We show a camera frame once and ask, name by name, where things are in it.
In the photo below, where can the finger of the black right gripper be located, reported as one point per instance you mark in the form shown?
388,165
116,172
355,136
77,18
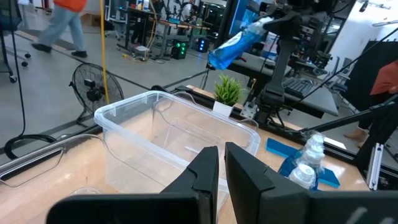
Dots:
286,26

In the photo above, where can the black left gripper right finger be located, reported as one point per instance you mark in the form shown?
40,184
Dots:
248,193

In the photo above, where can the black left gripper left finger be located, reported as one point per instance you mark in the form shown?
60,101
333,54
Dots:
202,174

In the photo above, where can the blue sponge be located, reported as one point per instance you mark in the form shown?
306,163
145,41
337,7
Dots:
280,147
329,179

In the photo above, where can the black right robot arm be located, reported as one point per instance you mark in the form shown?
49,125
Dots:
281,68

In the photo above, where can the monitor with blue screen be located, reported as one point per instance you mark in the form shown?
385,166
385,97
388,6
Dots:
239,12

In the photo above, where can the black keyboard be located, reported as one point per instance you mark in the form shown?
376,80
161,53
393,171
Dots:
297,87

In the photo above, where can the grey side desk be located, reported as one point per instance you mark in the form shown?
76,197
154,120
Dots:
320,99

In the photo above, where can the computer tower blue lights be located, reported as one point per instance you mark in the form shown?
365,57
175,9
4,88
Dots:
203,45

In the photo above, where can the green plant in white pot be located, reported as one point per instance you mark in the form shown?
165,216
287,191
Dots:
227,91

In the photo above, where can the large clear plastic bin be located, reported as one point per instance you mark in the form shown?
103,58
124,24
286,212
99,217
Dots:
118,140

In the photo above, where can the black diagonal beam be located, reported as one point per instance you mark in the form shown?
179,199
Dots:
342,119

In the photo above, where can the computer tower green lights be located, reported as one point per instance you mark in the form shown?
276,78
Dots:
178,49

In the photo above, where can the person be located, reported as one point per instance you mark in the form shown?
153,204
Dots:
59,25
385,81

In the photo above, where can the silver aluminium extrusion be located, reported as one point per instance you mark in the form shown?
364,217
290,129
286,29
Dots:
374,168

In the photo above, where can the black floor fan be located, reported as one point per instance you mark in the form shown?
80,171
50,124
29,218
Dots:
93,90

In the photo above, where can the black office chair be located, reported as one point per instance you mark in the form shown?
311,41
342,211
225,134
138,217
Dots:
9,15

